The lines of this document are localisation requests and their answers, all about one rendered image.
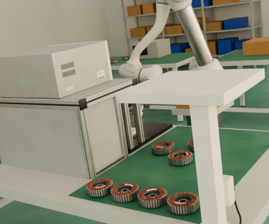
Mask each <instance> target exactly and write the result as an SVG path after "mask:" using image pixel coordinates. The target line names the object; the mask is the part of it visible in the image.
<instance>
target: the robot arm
mask: <svg viewBox="0 0 269 224"><path fill-rule="evenodd" d="M191 3H192V0H156V22H155V24H154V26H153V28H152V29H151V30H150V31H149V32H148V33H147V34H146V35H145V36H144V38H143V39H142V40H141V41H140V42H139V43H138V44H137V45H136V47H135V48H134V50H133V52H132V54H131V57H130V59H129V60H128V61H127V63H126V64H122V65H121V66H120V67H119V75H120V76H121V77H122V78H137V81H138V83H142V82H144V81H147V80H149V79H152V78H154V77H157V76H159V75H161V74H163V72H162V68H161V67H160V66H159V65H153V66H151V67H150V68H143V67H142V64H141V63H140V61H139V57H140V54H141V52H142V51H143V50H144V49H145V48H146V47H147V46H148V45H149V44H150V43H151V42H152V41H153V40H154V39H155V38H156V37H157V36H158V35H159V34H160V33H161V32H162V30H163V29H164V27H165V24H166V21H167V18H168V15H169V12H170V9H172V10H173V11H175V12H176V14H177V16H178V19H179V21H180V24H181V26H182V28H183V31H184V33H185V35H186V37H187V40H188V42H189V45H190V47H191V49H192V52H193V54H194V58H193V59H192V60H191V62H190V65H189V71H192V70H223V67H222V66H221V64H220V62H219V61H218V60H217V59H215V58H213V57H212V55H211V52H210V49H209V47H208V45H207V42H206V40H205V37H204V35H203V33H202V30H201V27H200V25H199V22H198V20H197V18H196V15H195V13H194V10H193V8H192V5H191ZM147 108H150V104H143V106H142V108H141V115H142V114H143V113H144V112H145V110H146V109H147Z"/></svg>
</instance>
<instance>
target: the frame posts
mask: <svg viewBox="0 0 269 224"><path fill-rule="evenodd" d="M132 108H133V114H134V123H135V129H136V136H137V142H138V143H139V142H140V143H142V142H143V141H145V138H144V131H143V125H142V116H141V109H140V104H132ZM121 109H122V115H123V123H124V129H125V135H126V141H127V149H132V148H134V142H133V135H132V129H131V120H130V114H129V108H128V103H121Z"/></svg>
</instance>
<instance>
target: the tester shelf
mask: <svg viewBox="0 0 269 224"><path fill-rule="evenodd" d="M137 84H138V81H137V78H121V79H112V80H110V81H107V82H104V83H101V84H98V85H96V86H93V87H90V88H87V89H84V90H82V91H79V92H76V93H73V94H70V95H68V96H65V97H62V98H19V97H0V107H7V108H36V109H57V110H77V111H81V110H84V109H86V108H88V107H90V106H93V105H95V104H98V103H100V102H103V101H105V100H107V99H110V98H112V97H114V96H116V93H118V92H120V91H122V90H125V89H127V88H130V87H132V86H135V85H137Z"/></svg>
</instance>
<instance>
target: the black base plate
mask: <svg viewBox="0 0 269 224"><path fill-rule="evenodd" d="M142 125H143V131H144V138H145V141H143V142H142V143H140V142H139V143H138V142H137V136H136V134H134V135H133V142H134V148H132V149H128V154H131V153H132V152H134V151H135V150H137V149H138V148H140V147H142V146H143V145H145V144H147V143H148V142H150V141H151V140H153V139H154V138H156V137H158V136H159V135H161V134H163V133H164V132H166V131H167V130H169V129H170V128H172V127H173V125H172V124H168V123H152V122H142ZM131 127H132V128H135V122H134V121H131Z"/></svg>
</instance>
